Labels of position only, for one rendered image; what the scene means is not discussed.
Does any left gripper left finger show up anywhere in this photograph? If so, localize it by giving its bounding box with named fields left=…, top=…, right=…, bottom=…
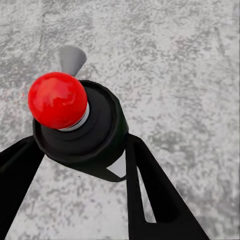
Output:
left=0, top=135, right=45, bottom=240

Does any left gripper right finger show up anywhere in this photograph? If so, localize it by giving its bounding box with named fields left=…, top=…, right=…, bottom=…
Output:
left=125, top=133, right=210, bottom=240

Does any pesticide atomizer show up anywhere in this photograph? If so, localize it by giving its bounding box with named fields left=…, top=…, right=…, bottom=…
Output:
left=27, top=44, right=129, bottom=183

